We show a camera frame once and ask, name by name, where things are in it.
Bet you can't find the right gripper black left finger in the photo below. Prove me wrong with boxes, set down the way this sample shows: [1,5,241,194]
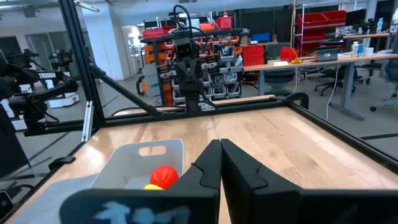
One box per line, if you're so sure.
[58,138,223,224]

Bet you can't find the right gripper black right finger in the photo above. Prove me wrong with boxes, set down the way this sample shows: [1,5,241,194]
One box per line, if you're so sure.
[220,138,398,224]

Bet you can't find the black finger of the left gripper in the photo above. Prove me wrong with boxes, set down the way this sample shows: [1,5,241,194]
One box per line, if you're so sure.
[180,58,192,83]
[190,58,203,83]

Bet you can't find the red toy tomato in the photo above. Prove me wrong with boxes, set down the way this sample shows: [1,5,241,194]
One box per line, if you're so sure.
[149,165,180,190]

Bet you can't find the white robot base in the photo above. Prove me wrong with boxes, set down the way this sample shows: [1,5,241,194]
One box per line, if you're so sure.
[47,93,80,110]

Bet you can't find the translucent white tupperware container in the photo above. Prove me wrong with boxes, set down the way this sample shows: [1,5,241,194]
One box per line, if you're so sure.
[89,138,185,191]

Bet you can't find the storage rack with small bins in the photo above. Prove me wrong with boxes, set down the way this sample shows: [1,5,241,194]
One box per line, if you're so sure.
[139,12,250,107]

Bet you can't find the red plastic bin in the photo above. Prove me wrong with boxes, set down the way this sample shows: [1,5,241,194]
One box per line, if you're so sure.
[215,15,234,30]

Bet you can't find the stacked red plastic bins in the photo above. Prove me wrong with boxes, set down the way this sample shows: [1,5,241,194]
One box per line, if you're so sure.
[241,44,266,67]

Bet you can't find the blue plastic bin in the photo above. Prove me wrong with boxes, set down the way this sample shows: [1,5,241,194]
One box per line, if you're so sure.
[251,32,272,44]

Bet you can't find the black corner clamp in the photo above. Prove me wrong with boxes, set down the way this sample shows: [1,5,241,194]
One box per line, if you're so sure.
[268,91,310,110]

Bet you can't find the long wooden desk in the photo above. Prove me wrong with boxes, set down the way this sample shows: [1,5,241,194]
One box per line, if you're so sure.
[243,52,398,121]

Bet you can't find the grey laptop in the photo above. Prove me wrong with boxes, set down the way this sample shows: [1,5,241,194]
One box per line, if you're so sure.
[315,47,340,63]

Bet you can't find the metal shelf with red bins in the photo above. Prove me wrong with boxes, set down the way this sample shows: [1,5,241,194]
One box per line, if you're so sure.
[296,9,348,57]

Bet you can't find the black table clamp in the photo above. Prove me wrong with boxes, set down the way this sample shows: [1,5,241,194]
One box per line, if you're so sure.
[48,156,76,172]

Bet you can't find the black office chair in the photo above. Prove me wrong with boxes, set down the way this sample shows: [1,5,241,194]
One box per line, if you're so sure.
[313,64,359,98]

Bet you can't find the grey folded cloth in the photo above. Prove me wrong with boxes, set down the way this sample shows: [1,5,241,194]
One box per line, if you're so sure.
[8,173,98,224]

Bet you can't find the grey office chair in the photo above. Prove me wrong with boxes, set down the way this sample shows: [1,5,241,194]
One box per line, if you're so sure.
[369,58,398,113]

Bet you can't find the black phone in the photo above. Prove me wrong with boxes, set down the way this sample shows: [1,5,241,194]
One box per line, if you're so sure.
[0,190,15,222]

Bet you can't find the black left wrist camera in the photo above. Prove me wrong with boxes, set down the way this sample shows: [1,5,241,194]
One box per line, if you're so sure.
[174,37,195,59]

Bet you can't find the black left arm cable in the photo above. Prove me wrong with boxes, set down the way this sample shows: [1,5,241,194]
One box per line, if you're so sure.
[172,4,210,42]

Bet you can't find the yellow hanging cable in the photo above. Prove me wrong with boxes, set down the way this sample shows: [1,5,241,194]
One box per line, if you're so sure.
[290,0,303,65]

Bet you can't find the black aluminium table frame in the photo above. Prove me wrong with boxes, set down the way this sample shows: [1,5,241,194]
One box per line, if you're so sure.
[0,0,398,224]

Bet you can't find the silver metal bracket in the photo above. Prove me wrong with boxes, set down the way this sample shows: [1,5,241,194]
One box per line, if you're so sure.
[81,100,95,142]

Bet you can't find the white hanging cable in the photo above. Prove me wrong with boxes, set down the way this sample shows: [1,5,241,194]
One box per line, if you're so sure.
[325,64,343,122]

